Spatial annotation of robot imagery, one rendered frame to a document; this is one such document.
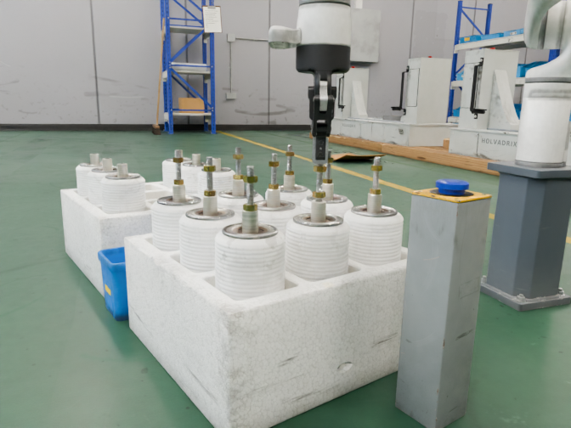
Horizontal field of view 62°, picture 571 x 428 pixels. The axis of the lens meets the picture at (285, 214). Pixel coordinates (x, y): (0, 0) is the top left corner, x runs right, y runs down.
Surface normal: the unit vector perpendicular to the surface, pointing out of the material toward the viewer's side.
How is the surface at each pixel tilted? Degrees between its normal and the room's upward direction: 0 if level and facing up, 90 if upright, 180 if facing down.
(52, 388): 0
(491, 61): 90
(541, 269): 90
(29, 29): 90
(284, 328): 90
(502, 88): 66
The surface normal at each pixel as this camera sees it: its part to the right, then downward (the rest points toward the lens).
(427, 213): -0.81, 0.11
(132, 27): 0.33, 0.22
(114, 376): 0.02, -0.97
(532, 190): -0.43, 0.20
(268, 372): 0.58, 0.19
